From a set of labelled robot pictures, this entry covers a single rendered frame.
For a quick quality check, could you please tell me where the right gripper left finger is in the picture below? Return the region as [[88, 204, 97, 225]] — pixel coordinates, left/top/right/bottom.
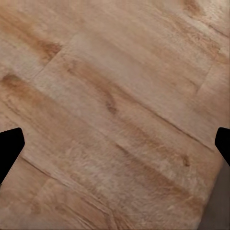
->
[[0, 128, 25, 185]]

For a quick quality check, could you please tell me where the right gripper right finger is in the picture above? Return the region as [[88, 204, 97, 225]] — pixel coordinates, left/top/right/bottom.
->
[[215, 127, 230, 166]]

